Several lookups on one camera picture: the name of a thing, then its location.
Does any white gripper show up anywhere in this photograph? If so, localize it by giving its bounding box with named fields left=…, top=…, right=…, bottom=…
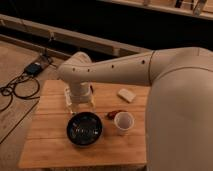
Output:
left=64, top=83, right=95, bottom=114

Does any black ceramic bowl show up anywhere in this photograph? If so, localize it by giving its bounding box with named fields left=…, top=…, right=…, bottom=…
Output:
left=66, top=112, right=103, bottom=146

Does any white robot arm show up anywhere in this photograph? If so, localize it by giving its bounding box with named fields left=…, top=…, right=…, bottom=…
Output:
left=58, top=47, right=213, bottom=171

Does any small red-brown object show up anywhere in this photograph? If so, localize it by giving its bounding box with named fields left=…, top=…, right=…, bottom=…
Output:
left=106, top=110, right=119, bottom=120

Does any black power adapter box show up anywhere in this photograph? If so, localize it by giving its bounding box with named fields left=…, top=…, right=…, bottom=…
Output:
left=24, top=63, right=43, bottom=76

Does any white sponge block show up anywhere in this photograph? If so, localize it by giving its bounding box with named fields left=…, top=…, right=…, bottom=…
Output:
left=117, top=88, right=136, bottom=103

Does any white cup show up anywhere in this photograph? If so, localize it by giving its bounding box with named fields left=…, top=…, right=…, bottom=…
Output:
left=114, top=112, right=134, bottom=135

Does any wooden shelf rail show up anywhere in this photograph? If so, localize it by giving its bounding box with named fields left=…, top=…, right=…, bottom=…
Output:
left=0, top=14, right=149, bottom=56

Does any black floor cable left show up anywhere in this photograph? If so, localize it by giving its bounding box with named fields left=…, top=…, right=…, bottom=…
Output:
left=0, top=54, right=68, bottom=113

